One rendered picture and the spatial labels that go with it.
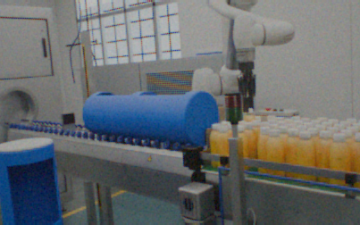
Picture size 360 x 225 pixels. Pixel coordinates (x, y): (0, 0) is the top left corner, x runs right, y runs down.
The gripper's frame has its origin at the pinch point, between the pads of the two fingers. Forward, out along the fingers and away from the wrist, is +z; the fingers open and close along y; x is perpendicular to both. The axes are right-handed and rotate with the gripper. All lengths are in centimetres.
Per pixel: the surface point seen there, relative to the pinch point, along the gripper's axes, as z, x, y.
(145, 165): 32, -54, 20
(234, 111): -4.0, 22.2, 44.5
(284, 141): 12.0, 26.3, 16.9
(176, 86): 0, -165, -129
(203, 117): 6.1, -22.9, 6.0
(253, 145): 16.4, 9.2, 12.3
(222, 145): 14.1, 1.7, 24.3
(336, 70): -3, -52, -265
